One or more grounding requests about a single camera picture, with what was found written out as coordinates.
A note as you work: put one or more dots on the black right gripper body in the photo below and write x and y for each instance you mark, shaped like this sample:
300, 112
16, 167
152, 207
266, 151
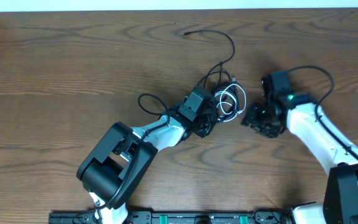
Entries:
257, 119

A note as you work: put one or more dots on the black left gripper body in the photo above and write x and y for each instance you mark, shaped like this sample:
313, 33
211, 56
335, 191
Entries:
209, 120

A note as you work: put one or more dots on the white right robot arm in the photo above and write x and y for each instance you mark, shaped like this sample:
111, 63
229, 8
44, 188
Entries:
303, 116

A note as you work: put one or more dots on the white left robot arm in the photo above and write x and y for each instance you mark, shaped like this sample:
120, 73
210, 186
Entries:
113, 169

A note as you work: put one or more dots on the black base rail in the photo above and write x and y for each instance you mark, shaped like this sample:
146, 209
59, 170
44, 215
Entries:
146, 217

